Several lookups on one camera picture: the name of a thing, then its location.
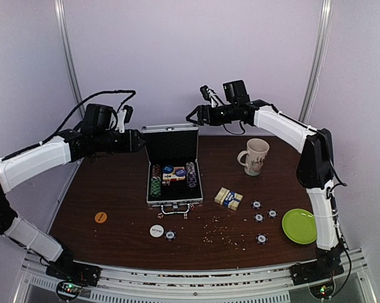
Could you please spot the left row poker chips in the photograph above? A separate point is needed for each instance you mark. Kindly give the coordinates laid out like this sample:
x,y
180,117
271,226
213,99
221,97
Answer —
x,y
156,181

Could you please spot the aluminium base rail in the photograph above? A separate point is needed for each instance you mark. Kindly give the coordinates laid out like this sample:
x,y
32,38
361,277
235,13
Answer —
x,y
261,284

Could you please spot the Texas Hold'em card box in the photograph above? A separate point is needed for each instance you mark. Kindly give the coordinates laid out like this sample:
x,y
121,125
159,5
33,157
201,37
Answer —
x,y
228,199

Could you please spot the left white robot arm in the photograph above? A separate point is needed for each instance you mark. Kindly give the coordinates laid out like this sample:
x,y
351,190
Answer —
x,y
66,147

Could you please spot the purple poker chip bottom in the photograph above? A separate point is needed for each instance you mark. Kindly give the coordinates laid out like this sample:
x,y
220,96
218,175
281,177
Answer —
x,y
261,239

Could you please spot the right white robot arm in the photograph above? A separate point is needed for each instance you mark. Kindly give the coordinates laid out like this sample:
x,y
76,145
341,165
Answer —
x,y
315,172

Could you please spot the aluminium poker case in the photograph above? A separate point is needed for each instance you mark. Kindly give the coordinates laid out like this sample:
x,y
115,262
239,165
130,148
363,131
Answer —
x,y
175,145

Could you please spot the beige ceramic mug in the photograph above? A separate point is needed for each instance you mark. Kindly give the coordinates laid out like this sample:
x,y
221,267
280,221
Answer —
x,y
253,157

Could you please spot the orange big blind button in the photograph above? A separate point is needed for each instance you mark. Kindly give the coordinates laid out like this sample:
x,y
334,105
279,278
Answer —
x,y
100,217

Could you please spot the purple poker chip near dealer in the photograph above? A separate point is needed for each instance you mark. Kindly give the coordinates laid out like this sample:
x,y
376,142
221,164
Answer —
x,y
170,235

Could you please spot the purple poker chip right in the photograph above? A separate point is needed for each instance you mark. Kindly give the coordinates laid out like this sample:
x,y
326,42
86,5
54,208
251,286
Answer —
x,y
272,213

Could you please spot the green plate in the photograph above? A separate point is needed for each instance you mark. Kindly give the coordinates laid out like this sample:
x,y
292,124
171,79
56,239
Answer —
x,y
299,226

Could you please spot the white dealer button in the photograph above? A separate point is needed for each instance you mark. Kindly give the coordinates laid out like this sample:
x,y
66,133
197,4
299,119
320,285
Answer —
x,y
156,231

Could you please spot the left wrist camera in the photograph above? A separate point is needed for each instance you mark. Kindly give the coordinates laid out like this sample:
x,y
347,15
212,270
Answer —
x,y
123,117

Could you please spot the right row poker chips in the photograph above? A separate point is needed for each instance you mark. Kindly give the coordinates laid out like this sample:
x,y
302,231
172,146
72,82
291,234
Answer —
x,y
191,175

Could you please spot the purple poker chip top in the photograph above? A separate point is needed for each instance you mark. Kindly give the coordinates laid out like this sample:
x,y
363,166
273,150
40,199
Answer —
x,y
256,205

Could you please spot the blue small blind button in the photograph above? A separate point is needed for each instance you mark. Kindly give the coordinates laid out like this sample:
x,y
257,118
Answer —
x,y
168,169

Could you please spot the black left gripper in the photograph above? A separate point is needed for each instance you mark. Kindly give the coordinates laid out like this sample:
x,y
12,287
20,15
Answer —
x,y
132,142

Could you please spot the row poker chips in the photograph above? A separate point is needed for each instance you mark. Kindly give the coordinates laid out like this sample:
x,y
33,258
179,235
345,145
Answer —
x,y
191,175
156,181

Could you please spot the purple poker chip middle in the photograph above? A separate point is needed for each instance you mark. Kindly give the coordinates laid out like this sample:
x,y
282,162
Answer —
x,y
258,217

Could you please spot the blue round button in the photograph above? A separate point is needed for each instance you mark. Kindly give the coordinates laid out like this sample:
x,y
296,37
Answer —
x,y
179,172

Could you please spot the red playing card deck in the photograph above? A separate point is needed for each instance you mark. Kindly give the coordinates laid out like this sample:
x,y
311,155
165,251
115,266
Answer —
x,y
172,177

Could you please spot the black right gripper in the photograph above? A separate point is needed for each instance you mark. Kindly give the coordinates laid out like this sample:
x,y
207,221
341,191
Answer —
x,y
202,115

